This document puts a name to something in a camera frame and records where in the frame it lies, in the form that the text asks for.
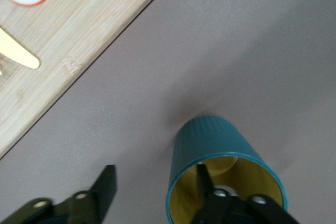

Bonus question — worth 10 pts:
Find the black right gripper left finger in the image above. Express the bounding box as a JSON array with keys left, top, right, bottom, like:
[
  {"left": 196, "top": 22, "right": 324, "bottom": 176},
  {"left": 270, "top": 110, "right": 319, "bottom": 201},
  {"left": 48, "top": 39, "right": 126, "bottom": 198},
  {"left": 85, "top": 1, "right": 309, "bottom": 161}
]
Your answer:
[{"left": 0, "top": 164, "right": 118, "bottom": 224}]

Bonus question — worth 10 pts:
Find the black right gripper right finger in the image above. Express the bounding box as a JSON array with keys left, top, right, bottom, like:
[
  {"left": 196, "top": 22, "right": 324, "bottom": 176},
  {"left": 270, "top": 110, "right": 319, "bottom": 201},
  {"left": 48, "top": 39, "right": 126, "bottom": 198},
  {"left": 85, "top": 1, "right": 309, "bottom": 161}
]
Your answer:
[{"left": 191, "top": 163, "right": 300, "bottom": 224}]

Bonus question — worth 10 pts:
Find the teal ribbed cup yellow inside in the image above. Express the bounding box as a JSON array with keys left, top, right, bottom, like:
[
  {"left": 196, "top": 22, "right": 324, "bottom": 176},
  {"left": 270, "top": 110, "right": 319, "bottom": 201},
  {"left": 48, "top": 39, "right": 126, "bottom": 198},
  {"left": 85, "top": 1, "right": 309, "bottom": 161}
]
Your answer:
[{"left": 164, "top": 115, "right": 289, "bottom": 224}]

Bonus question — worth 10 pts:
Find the yellow plastic knife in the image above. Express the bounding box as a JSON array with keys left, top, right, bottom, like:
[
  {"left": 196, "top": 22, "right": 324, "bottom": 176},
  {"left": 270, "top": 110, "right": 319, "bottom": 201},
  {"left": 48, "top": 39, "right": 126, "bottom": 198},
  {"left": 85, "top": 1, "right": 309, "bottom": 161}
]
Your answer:
[{"left": 0, "top": 27, "right": 40, "bottom": 70}]

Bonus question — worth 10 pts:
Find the bamboo cutting board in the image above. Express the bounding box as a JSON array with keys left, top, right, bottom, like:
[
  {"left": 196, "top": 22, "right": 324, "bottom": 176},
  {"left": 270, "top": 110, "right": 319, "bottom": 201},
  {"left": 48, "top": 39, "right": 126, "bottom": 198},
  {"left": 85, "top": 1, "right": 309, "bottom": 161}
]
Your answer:
[{"left": 0, "top": 0, "right": 179, "bottom": 159}]

